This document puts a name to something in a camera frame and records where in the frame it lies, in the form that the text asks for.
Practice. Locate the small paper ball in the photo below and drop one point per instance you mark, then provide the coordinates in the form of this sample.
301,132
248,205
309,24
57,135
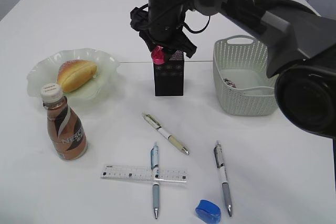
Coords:
229,83

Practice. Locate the pale green wavy glass plate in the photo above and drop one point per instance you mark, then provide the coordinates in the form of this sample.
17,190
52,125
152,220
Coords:
46,71

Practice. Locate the blue pencil sharpener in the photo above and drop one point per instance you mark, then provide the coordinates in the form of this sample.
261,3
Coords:
208,211

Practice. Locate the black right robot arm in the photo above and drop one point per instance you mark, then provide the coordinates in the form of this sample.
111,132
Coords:
301,49

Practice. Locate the clear plastic ruler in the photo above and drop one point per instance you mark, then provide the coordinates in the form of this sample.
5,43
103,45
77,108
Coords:
143,174

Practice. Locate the pink pencil sharpener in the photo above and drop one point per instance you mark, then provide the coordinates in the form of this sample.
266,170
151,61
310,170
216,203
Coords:
157,55

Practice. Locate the brown Nescafe coffee bottle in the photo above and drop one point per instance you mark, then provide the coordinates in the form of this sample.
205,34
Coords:
63,124

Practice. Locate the beige and white pen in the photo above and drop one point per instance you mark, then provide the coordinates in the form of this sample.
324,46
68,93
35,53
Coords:
165,133

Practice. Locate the sugared bread roll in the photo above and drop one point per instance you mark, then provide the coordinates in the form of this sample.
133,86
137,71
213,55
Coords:
75,73

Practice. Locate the pale green woven plastic basket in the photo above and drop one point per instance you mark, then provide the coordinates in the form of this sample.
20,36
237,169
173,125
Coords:
243,60

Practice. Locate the white and grey pen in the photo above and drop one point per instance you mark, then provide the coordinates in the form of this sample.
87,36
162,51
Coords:
219,159

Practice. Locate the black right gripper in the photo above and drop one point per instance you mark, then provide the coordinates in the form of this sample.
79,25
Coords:
161,25

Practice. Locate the blue and grey pen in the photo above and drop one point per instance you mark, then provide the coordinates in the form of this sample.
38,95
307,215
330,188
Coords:
155,182

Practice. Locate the black mesh pen holder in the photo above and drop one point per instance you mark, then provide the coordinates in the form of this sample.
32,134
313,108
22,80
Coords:
169,77

